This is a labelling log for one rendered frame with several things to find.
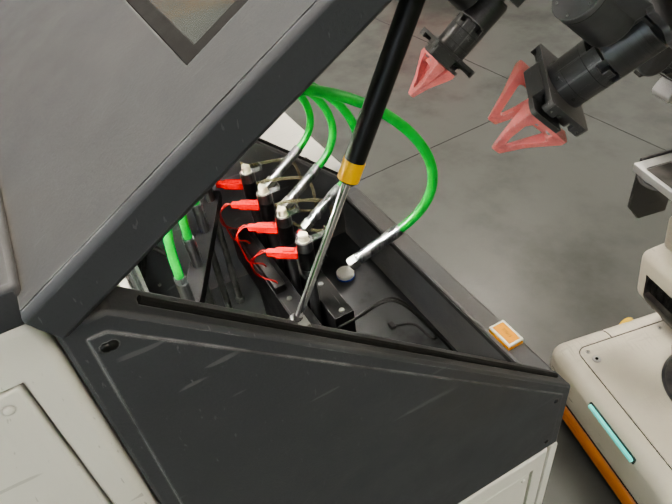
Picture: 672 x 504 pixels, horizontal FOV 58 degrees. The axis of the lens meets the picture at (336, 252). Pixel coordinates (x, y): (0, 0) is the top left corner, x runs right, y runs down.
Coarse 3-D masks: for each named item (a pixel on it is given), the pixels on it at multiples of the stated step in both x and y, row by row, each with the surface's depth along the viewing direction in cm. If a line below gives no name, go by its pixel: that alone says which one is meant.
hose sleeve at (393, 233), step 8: (384, 232) 87; (392, 232) 86; (400, 232) 86; (376, 240) 87; (384, 240) 87; (392, 240) 87; (368, 248) 88; (376, 248) 87; (360, 256) 88; (368, 256) 88
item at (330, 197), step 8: (336, 104) 94; (344, 104) 95; (344, 112) 95; (352, 120) 97; (352, 128) 98; (336, 184) 104; (328, 192) 104; (336, 192) 103; (328, 200) 104; (320, 208) 104; (184, 216) 91; (312, 216) 104; (320, 216) 105; (184, 224) 92; (304, 224) 104; (312, 224) 104; (184, 232) 93; (184, 240) 94; (192, 240) 94; (192, 248) 95; (192, 256) 96; (200, 256) 97; (192, 264) 97; (200, 264) 98
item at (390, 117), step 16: (320, 96) 71; (336, 96) 71; (352, 96) 72; (384, 112) 73; (400, 128) 75; (416, 144) 77; (432, 160) 79; (432, 176) 80; (432, 192) 82; (416, 208) 84; (400, 224) 86; (176, 256) 85; (176, 272) 86
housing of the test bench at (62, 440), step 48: (0, 192) 47; (0, 240) 41; (0, 288) 38; (0, 336) 39; (48, 336) 42; (0, 384) 41; (48, 384) 43; (0, 432) 44; (48, 432) 46; (96, 432) 48; (0, 480) 46; (48, 480) 49; (96, 480) 51; (144, 480) 56
